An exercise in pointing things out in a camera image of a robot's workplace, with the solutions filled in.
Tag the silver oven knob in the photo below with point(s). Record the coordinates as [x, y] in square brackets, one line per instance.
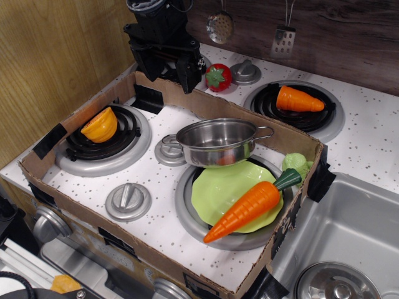
[49, 226]
[164, 289]

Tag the hanging metal slotted spoon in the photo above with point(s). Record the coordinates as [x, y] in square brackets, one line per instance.
[220, 25]

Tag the back right stove burner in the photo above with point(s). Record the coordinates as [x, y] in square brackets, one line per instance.
[324, 125]

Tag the steel pot lid in sink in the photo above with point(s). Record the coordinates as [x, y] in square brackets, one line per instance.
[334, 280]

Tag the front left stove burner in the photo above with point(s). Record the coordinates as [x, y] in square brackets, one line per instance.
[80, 156]

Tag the small stainless steel pot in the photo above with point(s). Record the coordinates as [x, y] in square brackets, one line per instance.
[218, 142]

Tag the silver oven knob right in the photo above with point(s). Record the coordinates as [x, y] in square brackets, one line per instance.
[164, 289]

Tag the orange toy carrot green top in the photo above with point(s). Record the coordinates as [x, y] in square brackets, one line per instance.
[260, 199]

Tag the red toy strawberry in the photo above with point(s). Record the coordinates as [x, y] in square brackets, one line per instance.
[218, 77]

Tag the silver stove knob middle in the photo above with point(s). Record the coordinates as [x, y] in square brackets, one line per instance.
[168, 152]

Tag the front right stove burner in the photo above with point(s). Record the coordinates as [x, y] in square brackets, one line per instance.
[192, 223]

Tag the orange toy citrus half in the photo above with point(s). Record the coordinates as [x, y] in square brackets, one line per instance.
[101, 127]

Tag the silver stove knob front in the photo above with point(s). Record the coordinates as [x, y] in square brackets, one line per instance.
[128, 202]

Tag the orange toy piece bottom left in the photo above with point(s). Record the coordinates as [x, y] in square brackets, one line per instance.
[64, 284]

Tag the orange toy carrot without top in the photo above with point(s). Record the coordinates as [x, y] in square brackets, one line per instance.
[295, 100]

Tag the green toy lettuce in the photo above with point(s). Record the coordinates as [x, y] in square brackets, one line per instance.
[298, 162]

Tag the silver stove knob back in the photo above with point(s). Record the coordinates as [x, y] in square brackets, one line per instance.
[245, 73]

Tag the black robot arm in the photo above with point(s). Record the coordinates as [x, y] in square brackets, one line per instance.
[145, 7]

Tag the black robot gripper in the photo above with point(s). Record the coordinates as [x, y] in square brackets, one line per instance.
[161, 36]

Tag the brown cardboard fence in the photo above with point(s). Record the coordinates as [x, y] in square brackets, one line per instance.
[158, 238]

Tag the silver oven knob left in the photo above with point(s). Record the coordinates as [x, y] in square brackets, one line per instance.
[49, 226]

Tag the hanging metal spatula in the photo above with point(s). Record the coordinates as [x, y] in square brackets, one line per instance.
[284, 36]

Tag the light green plastic plate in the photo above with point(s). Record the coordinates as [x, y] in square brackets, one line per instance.
[214, 191]

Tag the grey toy sink basin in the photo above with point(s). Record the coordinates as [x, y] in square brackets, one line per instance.
[355, 223]

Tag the silver stove knob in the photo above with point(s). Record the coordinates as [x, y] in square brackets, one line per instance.
[128, 202]
[245, 73]
[168, 152]

